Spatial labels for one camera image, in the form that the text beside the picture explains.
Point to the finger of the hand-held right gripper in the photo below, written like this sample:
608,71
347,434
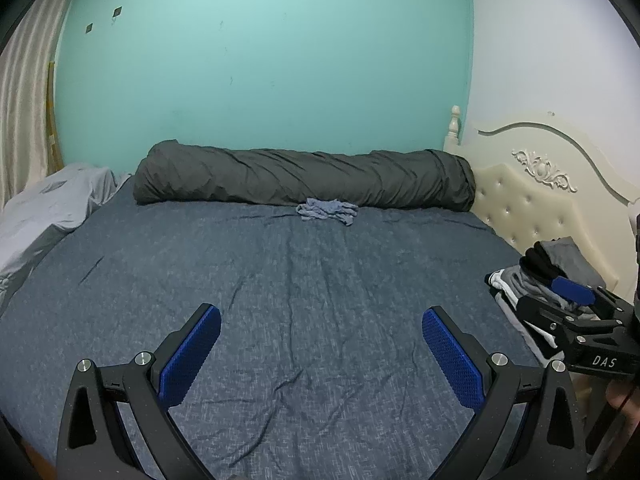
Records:
540,312
570,287

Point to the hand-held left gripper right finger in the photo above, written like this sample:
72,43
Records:
450,360

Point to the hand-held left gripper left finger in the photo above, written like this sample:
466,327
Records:
192,355

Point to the blue plaid shorts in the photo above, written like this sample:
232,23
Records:
327,210

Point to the person's right hand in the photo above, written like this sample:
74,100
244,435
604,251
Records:
625,397

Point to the grey folded garment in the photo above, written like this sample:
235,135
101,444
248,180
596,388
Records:
580,260

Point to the cream tufted headboard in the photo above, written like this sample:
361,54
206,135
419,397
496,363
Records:
530,210

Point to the blue-grey bed sheet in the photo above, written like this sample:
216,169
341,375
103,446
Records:
300,285

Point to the light grey blanket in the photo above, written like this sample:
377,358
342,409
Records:
45,210

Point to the dark grey rolled duvet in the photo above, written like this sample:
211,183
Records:
300,175

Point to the wooden pole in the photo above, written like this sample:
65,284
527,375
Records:
52,120

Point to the cream curtain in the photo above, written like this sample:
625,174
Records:
25,110

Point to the cream bed post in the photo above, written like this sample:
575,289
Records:
454,125

